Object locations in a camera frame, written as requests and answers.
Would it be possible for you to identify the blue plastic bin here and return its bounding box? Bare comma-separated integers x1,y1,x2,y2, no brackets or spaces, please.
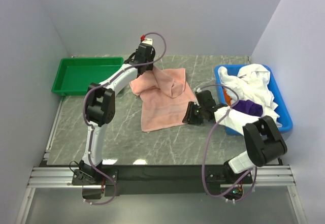
214,64,293,134

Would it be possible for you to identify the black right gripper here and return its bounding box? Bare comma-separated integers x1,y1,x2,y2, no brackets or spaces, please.
182,101,206,125

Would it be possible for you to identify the aluminium frame rail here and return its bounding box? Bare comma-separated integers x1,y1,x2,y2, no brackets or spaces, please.
16,165,307,223

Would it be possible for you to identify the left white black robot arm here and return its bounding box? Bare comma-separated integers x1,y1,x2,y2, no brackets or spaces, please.
76,38,155,184

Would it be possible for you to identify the white crumpled towel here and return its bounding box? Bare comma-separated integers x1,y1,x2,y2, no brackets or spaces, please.
215,64,282,131

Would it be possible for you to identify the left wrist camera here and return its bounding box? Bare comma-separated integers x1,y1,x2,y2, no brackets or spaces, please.
140,35,153,46

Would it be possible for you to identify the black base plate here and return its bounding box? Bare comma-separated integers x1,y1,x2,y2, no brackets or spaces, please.
72,165,253,199

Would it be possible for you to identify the green plastic tray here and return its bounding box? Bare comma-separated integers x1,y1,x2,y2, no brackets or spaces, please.
52,57,123,96

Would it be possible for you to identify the purple towel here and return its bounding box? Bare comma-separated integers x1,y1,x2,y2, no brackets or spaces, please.
233,100,263,117

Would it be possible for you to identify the pink towel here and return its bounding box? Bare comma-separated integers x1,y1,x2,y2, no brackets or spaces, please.
129,67,196,132

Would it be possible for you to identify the orange towel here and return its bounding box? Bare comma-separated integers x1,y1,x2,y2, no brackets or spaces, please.
223,89,232,106

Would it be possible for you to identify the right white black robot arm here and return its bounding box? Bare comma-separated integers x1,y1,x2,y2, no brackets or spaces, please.
182,90,287,183

